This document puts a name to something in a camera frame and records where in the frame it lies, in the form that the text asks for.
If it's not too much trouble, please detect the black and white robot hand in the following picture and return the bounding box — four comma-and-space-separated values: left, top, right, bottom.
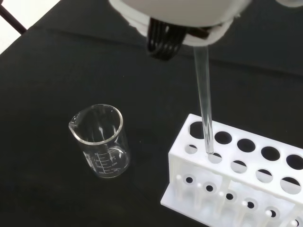
107, 0, 253, 61

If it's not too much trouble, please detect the white test tube rack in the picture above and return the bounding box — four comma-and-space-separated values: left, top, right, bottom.
160, 113, 303, 227

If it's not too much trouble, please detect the clear graduated glass beaker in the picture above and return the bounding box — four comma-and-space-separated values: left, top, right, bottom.
68, 103, 131, 180

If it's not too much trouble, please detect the black bench cloth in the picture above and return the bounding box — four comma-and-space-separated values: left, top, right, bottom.
0, 0, 303, 227

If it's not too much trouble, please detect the black tripod leg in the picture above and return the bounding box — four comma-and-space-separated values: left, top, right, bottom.
0, 4, 28, 35

